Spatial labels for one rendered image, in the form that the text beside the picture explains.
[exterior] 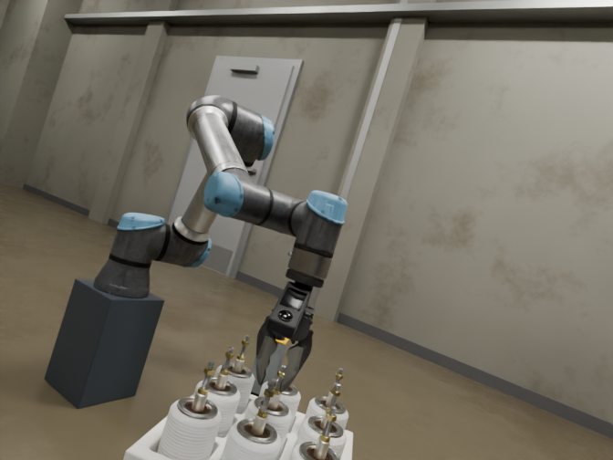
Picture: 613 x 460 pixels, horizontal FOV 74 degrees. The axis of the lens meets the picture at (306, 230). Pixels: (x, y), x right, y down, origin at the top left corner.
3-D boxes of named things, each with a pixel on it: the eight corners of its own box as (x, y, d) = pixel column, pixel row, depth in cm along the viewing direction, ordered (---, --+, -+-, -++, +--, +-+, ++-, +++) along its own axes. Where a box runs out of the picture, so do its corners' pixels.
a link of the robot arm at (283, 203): (254, 184, 84) (282, 190, 75) (297, 200, 90) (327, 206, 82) (243, 222, 84) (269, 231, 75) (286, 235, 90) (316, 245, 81)
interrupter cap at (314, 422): (321, 416, 89) (322, 412, 89) (349, 434, 84) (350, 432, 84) (299, 422, 83) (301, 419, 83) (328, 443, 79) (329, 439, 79)
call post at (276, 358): (226, 444, 112) (260, 336, 112) (234, 433, 119) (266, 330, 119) (251, 454, 111) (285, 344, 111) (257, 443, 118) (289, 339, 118)
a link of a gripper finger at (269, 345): (265, 377, 79) (286, 333, 79) (259, 388, 73) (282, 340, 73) (251, 370, 79) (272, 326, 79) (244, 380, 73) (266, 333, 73)
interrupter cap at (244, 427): (229, 433, 71) (230, 428, 71) (246, 417, 79) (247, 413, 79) (267, 451, 69) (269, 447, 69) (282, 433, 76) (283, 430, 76)
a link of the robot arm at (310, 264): (332, 259, 71) (287, 245, 72) (324, 284, 71) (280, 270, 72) (332, 257, 79) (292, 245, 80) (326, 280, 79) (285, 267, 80)
